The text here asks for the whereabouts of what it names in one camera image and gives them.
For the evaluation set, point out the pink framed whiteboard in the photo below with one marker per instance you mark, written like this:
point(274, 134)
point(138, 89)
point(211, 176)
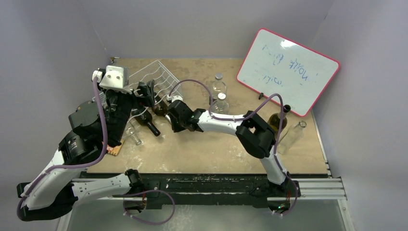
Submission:
point(275, 64)

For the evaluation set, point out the dark green wine bottle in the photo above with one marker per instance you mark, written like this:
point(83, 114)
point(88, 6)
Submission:
point(144, 118)

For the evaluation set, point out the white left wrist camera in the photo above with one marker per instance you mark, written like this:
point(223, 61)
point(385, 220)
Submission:
point(113, 77)

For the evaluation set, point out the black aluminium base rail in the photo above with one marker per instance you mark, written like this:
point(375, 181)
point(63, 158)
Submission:
point(155, 190)

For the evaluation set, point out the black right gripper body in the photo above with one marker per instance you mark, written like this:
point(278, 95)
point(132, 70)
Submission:
point(173, 108)

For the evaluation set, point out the round clear bottle silver cap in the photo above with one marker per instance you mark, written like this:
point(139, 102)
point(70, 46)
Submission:
point(220, 105)

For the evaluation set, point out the tall clear bottle silver cap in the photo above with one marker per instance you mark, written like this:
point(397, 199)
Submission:
point(217, 86)

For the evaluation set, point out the dark wine bottle foil neck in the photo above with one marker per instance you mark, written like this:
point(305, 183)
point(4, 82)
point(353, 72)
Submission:
point(276, 118)

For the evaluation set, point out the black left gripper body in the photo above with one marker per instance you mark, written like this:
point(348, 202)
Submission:
point(122, 105)

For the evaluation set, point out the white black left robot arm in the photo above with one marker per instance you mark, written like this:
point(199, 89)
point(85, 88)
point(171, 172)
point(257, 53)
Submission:
point(56, 191)

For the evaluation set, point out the olive wine bottle beige label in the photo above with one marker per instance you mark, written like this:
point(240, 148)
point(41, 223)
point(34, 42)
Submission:
point(160, 109)

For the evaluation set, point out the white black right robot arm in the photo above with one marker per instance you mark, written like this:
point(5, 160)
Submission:
point(254, 133)

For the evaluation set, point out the white wire wine rack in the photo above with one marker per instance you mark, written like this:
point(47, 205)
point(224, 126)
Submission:
point(164, 81)

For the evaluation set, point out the clear glass bottle lying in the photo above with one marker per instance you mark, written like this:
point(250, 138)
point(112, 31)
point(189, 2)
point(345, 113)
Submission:
point(293, 134)

